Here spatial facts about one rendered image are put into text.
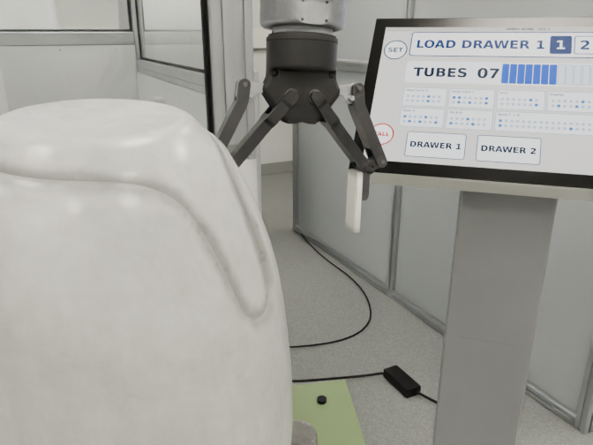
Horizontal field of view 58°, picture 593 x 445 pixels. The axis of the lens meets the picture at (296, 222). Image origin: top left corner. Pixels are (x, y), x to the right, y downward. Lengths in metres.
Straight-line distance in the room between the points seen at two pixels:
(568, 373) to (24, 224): 1.84
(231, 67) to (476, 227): 0.52
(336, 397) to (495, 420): 0.75
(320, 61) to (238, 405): 0.39
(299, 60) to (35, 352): 0.40
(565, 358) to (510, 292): 0.91
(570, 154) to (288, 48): 0.51
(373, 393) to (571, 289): 0.72
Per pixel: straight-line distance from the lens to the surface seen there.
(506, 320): 1.08
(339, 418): 0.47
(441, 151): 0.89
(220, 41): 1.00
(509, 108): 0.93
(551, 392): 2.03
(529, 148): 0.90
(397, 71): 0.98
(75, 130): 0.24
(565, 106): 0.95
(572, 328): 1.89
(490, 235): 1.01
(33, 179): 0.22
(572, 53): 1.00
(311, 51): 0.55
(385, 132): 0.91
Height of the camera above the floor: 1.18
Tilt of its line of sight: 20 degrees down
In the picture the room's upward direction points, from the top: straight up
